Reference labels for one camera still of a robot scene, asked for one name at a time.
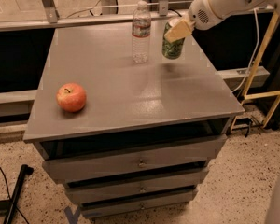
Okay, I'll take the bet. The green soda can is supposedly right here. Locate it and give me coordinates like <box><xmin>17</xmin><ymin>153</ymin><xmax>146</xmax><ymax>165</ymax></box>
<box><xmin>162</xmin><ymin>18</ymin><xmax>184</xmax><ymax>60</ymax></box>

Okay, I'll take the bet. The grey drawer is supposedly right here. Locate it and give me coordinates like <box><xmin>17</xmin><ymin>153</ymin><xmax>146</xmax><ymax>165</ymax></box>
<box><xmin>65</xmin><ymin>168</ymin><xmax>208</xmax><ymax>204</ymax></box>
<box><xmin>80</xmin><ymin>187</ymin><xmax>197</xmax><ymax>219</ymax></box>
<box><xmin>43</xmin><ymin>134</ymin><xmax>227</xmax><ymax>183</ymax></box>

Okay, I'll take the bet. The red apple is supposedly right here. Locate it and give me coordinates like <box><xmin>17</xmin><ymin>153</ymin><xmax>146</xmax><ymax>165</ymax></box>
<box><xmin>56</xmin><ymin>83</ymin><xmax>87</xmax><ymax>113</ymax></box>

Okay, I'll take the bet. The top grey drawer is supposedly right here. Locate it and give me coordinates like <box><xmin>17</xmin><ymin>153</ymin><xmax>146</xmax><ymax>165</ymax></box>
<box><xmin>43</xmin><ymin>134</ymin><xmax>227</xmax><ymax>183</ymax></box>

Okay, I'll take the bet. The white cable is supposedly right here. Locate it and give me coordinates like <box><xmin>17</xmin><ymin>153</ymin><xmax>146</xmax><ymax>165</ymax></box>
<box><xmin>231</xmin><ymin>7</ymin><xmax>260</xmax><ymax>94</ymax></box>

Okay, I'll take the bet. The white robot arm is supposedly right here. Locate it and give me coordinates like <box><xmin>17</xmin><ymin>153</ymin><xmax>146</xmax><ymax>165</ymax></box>
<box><xmin>164</xmin><ymin>0</ymin><xmax>280</xmax><ymax>43</ymax></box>

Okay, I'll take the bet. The grey drawer cabinet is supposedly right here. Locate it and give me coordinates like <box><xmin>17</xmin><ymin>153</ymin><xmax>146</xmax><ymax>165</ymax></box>
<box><xmin>22</xmin><ymin>18</ymin><xmax>245</xmax><ymax>220</ymax></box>

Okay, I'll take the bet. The clear plastic water bottle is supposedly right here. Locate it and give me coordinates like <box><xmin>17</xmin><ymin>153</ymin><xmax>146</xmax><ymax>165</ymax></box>
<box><xmin>132</xmin><ymin>1</ymin><xmax>151</xmax><ymax>63</ymax></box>

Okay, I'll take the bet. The middle grey drawer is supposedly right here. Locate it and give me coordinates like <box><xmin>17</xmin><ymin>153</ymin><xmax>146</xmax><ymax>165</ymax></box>
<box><xmin>65</xmin><ymin>168</ymin><xmax>208</xmax><ymax>204</ymax></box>

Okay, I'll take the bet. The metal rail fence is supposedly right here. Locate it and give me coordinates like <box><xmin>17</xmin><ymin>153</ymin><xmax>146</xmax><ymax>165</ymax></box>
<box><xmin>0</xmin><ymin>0</ymin><xmax>192</xmax><ymax>32</ymax></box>

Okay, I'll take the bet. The bottom grey drawer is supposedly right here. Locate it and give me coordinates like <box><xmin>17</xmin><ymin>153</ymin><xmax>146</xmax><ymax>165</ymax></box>
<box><xmin>80</xmin><ymin>187</ymin><xmax>197</xmax><ymax>219</ymax></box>

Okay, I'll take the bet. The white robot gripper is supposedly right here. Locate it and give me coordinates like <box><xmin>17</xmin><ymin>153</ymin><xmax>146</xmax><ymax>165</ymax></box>
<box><xmin>164</xmin><ymin>0</ymin><xmax>223</xmax><ymax>43</ymax></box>

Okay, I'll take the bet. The black floor stand bar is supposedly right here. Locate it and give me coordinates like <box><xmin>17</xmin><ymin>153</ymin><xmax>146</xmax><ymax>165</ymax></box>
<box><xmin>0</xmin><ymin>164</ymin><xmax>34</xmax><ymax>224</ymax></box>

